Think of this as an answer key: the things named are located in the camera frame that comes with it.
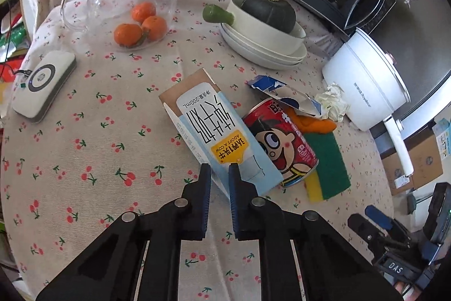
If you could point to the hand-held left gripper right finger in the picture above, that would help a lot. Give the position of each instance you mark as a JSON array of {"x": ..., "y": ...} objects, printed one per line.
[{"x": 234, "y": 205}]

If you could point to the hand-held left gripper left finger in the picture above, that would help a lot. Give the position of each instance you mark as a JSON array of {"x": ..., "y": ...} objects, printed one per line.
[{"x": 205, "y": 202}]

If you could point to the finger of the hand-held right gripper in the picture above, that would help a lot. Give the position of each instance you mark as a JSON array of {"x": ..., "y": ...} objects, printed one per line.
[
  {"x": 363, "y": 230},
  {"x": 379, "y": 218}
]

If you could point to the green yellow scrub sponge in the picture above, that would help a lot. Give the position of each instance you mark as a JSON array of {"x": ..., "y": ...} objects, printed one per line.
[{"x": 326, "y": 167}]

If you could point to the red drink can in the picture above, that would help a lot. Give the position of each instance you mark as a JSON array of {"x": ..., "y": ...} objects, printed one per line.
[{"x": 278, "y": 142}]

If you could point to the light blue milk carton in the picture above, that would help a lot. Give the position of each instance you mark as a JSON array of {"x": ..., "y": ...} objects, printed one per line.
[{"x": 211, "y": 124}]

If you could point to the orange carrot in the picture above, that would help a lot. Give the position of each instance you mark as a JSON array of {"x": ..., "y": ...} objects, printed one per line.
[{"x": 317, "y": 124}]

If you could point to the blue white torn wrapper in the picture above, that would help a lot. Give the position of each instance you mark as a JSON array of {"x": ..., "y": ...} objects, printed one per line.
[{"x": 282, "y": 93}]

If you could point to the yellowish tissue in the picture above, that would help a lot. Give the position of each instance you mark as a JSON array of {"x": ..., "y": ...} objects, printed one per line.
[{"x": 333, "y": 101}]

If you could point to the large cardboard box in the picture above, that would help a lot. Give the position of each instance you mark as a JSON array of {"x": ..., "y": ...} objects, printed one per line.
[{"x": 422, "y": 163}]

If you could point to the light blue printed box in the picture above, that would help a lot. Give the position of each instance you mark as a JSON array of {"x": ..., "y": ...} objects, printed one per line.
[{"x": 443, "y": 137}]

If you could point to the cherry print tablecloth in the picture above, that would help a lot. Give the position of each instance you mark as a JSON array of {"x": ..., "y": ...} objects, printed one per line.
[{"x": 105, "y": 146}]

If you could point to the white electric cooking pot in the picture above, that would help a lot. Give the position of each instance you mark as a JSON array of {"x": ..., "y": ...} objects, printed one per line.
[{"x": 363, "y": 89}]

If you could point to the stack of white plates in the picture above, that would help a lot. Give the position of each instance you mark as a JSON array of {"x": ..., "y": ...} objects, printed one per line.
[{"x": 267, "y": 59}]

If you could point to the orange tangerine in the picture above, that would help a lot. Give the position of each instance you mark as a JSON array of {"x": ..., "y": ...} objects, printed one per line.
[
  {"x": 128, "y": 35},
  {"x": 155, "y": 27},
  {"x": 143, "y": 12}
]

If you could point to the grey refrigerator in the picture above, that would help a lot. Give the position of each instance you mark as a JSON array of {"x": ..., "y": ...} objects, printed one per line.
[{"x": 430, "y": 40}]

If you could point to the dark green pumpkin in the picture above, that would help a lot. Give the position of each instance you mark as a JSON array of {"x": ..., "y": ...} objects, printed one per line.
[{"x": 269, "y": 10}]

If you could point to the white rounded electronic device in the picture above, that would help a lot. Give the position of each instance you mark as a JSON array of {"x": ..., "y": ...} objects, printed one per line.
[{"x": 44, "y": 82}]

